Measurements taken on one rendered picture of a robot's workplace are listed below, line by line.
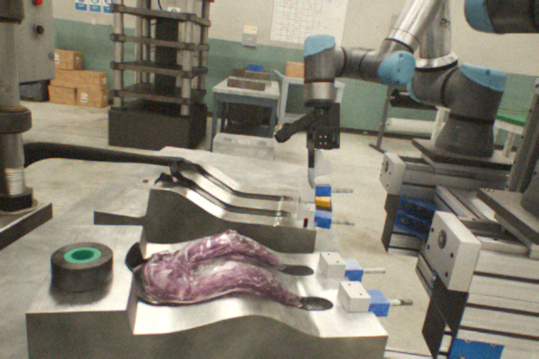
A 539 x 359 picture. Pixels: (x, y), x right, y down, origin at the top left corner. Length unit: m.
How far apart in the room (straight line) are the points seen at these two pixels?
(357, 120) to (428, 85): 6.24
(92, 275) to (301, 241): 0.47
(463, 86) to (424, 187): 0.28
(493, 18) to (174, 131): 4.41
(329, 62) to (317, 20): 6.30
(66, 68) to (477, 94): 6.89
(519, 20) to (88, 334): 0.65
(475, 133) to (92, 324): 1.01
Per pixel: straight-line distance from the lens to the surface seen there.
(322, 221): 0.96
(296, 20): 7.31
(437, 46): 1.30
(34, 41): 1.47
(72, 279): 0.63
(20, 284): 0.89
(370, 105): 7.54
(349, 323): 0.71
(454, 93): 1.27
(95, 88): 7.49
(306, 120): 1.04
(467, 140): 1.24
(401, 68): 0.99
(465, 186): 1.27
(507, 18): 0.60
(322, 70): 1.03
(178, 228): 0.96
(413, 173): 1.21
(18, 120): 1.17
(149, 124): 4.91
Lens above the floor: 1.25
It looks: 18 degrees down
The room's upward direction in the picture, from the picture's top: 7 degrees clockwise
